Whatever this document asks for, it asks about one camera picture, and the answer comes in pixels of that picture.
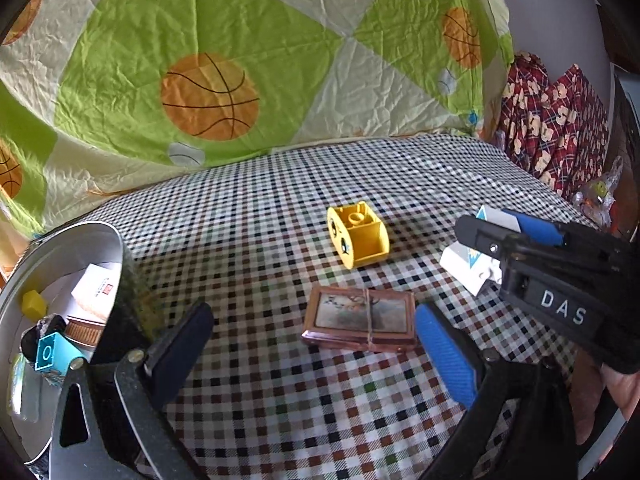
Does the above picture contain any clear box with green label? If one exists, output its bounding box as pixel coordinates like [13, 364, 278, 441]
[7, 355, 51, 421]

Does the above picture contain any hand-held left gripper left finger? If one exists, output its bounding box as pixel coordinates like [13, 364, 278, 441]
[47, 301, 216, 480]

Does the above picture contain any small yellow cube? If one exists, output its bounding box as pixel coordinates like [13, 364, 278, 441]
[21, 290, 47, 321]

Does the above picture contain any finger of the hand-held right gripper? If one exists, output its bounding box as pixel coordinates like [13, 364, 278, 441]
[501, 208, 571, 250]
[454, 215, 508, 263]

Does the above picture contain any light blue toy block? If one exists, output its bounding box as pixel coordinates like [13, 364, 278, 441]
[35, 332, 86, 376]

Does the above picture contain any black object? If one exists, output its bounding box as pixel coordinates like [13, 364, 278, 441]
[21, 314, 68, 366]

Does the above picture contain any red patterned cloth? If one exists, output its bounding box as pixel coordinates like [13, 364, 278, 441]
[492, 51, 613, 201]

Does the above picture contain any yellow toy block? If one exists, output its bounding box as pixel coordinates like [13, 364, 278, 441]
[326, 201, 391, 268]

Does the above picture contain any round metal tin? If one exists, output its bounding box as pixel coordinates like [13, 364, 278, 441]
[0, 220, 151, 466]

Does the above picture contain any white and blue box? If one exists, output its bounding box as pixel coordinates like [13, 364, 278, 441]
[441, 204, 523, 297]

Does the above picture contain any basketball print bed sheet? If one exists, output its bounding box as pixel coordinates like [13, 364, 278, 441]
[0, 0, 516, 241]

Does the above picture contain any checkered tablecloth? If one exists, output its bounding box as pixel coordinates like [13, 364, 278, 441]
[30, 132, 621, 480]

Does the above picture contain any brown picture frame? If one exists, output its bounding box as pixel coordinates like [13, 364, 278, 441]
[301, 284, 418, 352]

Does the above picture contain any brown ribbed round lid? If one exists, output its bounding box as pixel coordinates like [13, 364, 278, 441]
[65, 319, 107, 347]

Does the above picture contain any person's right hand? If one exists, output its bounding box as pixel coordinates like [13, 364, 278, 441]
[570, 355, 640, 446]

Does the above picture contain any clear plastic bag with toy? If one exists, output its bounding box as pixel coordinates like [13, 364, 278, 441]
[572, 156, 626, 233]

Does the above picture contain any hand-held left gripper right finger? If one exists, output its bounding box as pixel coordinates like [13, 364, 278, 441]
[414, 302, 586, 480]

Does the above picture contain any white cardboard box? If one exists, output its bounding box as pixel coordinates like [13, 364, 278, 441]
[71, 265, 121, 318]

